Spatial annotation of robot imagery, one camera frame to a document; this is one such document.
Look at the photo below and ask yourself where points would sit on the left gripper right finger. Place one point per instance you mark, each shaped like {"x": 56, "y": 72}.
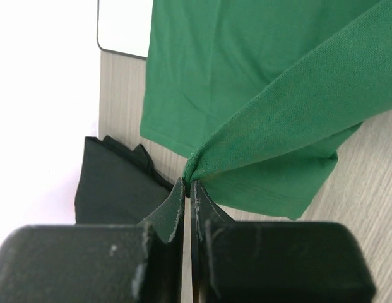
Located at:
{"x": 244, "y": 261}

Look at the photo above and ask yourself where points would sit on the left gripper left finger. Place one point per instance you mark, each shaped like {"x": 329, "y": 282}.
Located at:
{"x": 97, "y": 263}

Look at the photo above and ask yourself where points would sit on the green t shirt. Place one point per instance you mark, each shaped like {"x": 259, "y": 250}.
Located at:
{"x": 259, "y": 95}

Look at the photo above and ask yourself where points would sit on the black folded t shirt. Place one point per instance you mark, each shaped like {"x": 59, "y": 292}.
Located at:
{"x": 117, "y": 185}

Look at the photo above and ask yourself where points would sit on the white folding board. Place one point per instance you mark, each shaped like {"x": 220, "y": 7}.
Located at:
{"x": 123, "y": 27}

